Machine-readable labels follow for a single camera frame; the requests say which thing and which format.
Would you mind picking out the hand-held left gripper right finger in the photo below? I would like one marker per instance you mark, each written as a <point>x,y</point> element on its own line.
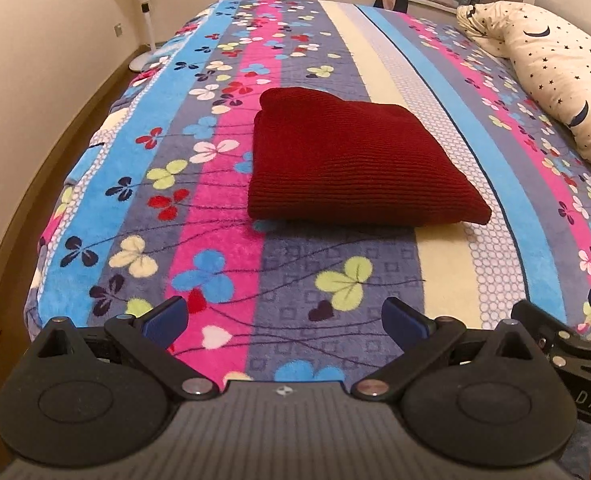
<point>404,322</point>

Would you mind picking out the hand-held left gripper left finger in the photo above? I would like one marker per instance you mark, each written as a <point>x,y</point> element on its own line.
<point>165,319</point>

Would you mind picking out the red knit sweater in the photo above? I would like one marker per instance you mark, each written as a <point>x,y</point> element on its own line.
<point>355,160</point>

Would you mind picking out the floral striped blanket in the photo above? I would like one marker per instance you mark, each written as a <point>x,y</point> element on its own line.
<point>225,110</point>

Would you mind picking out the star and moon print pillow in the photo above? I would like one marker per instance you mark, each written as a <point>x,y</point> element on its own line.
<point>560,65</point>

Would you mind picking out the white headboard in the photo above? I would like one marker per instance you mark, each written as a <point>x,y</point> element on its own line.
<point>580,15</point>

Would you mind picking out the white standing fan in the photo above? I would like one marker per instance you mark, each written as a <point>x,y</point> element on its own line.
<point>145,5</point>

